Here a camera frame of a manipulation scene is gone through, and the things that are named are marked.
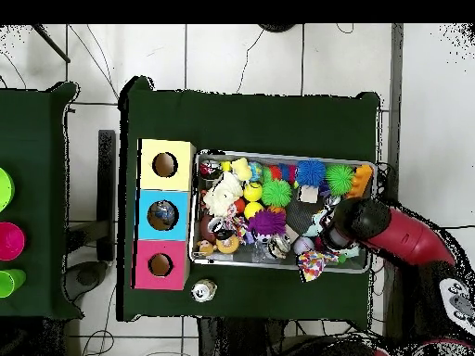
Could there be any white baseball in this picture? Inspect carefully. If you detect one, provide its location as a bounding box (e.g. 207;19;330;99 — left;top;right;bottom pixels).
293;235;315;256

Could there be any plain wooden block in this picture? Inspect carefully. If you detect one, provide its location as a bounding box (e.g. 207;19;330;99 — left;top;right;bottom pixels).
298;184;319;204

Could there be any colourful dotted cloth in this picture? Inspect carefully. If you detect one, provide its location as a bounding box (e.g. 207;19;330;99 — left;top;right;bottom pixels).
296;249;340;283

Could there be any silver wire mesh bin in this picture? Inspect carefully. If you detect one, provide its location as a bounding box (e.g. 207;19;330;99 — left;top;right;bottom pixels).
188;148;379;274

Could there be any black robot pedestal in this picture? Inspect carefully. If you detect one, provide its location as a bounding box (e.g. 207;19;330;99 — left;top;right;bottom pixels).
198;316;287;356

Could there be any pink plastic cup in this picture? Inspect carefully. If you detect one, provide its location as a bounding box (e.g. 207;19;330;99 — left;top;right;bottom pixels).
0;221;26;261

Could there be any orange toy brick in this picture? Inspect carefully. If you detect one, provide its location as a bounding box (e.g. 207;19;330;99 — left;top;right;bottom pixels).
345;164;374;200

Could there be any black round base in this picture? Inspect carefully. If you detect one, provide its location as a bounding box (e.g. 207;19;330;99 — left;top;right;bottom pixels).
257;24;298;33

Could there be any silver soda can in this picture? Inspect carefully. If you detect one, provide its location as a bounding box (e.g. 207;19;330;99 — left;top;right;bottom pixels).
191;278;218;303

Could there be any light teal cloth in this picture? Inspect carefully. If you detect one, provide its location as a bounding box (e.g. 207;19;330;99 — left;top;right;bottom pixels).
302;209;329;238

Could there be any yellow plush animal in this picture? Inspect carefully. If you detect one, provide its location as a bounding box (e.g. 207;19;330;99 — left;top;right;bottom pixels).
231;157;254;182

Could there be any brown monkey plush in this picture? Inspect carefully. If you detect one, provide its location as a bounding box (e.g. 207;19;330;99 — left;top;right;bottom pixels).
196;239;217;257

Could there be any bright green plastic cup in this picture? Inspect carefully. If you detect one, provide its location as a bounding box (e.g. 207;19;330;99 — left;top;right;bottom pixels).
0;268;28;299
0;167;16;213

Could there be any blue stringy rubber ball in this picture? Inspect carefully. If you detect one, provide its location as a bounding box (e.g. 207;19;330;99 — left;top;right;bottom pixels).
295;159;327;187

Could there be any wooden box with three holes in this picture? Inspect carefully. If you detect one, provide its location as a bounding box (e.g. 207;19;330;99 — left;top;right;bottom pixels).
131;138;197;291

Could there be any purple spiky ball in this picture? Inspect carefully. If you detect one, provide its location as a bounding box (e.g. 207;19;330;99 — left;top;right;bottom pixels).
247;209;288;237

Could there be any black slanted rod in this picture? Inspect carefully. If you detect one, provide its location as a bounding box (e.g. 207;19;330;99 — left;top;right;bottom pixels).
31;24;71;64

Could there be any dark green tablecloth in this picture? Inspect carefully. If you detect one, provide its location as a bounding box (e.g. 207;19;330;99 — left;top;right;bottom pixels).
117;75;381;323
0;82;83;321

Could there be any dark grey oval base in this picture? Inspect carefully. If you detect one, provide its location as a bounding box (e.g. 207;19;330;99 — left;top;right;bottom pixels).
64;260;109;301

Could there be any cream fluffy cloth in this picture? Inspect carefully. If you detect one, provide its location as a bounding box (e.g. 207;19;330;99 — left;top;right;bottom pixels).
202;172;245;219

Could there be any crushed clear plastic bottle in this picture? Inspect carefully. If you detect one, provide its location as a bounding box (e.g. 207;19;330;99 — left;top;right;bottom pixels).
151;202;177;225

